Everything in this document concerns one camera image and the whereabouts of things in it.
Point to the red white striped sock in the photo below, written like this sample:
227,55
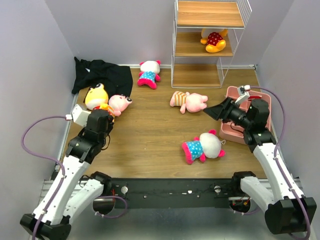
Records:
251,97

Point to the white plush blue dress front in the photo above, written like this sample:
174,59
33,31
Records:
205,146

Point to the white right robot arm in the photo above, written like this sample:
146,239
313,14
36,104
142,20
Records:
286,208

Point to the white plush blue dress back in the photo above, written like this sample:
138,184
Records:
149,73

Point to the small yellow plush toy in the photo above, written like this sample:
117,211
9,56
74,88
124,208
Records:
97,98

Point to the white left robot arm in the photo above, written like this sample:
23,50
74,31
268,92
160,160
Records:
52,219

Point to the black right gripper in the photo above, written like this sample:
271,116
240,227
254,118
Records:
227,110

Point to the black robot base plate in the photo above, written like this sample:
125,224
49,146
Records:
173,193

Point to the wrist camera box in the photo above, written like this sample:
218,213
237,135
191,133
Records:
243,92
80,115

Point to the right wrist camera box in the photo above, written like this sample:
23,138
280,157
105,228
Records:
243,92

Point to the white wire wooden shelf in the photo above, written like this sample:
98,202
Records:
191,65

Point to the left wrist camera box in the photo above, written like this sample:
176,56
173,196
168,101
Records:
80,115

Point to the black cloth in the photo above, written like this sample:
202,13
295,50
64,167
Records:
116,79

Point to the pink pig plush striped shirt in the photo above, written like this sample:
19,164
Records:
191,102

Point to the pink divided organizer tray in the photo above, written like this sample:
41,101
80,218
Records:
234,133

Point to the white plush blue dress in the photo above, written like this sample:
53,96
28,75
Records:
205,146
149,73

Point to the pink pig plush left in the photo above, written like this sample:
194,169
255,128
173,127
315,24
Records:
116,105

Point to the large yellow plush toy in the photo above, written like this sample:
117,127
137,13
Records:
213,38

